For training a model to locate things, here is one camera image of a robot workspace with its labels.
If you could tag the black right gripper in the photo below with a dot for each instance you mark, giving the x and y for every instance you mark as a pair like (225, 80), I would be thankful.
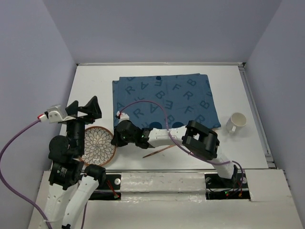
(116, 138)

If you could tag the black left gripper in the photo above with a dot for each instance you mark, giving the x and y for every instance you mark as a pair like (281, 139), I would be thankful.
(93, 107)

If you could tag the floral ceramic plate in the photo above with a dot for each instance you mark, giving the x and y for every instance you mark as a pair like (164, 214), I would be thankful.
(98, 148)

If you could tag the copper knife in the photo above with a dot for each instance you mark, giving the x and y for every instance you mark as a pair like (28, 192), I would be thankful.
(158, 151)

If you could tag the blue cartoon placemat cloth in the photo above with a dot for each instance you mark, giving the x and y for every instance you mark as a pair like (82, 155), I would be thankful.
(166, 100)

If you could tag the white ceramic mug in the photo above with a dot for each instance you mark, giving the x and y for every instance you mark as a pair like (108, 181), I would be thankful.
(235, 122)

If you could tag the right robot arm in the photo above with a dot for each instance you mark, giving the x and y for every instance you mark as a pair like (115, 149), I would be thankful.
(194, 138)

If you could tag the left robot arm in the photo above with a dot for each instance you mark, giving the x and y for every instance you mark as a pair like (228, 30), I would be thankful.
(69, 190)

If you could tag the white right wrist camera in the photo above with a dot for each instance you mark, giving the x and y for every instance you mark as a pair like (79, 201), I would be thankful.
(121, 116)

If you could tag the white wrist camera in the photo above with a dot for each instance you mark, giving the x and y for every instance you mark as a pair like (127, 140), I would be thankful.
(121, 116)
(54, 114)

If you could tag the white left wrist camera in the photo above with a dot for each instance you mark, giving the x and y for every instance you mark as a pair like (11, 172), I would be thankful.
(54, 114)

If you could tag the metal base rail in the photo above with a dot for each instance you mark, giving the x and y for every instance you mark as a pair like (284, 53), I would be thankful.
(172, 185)

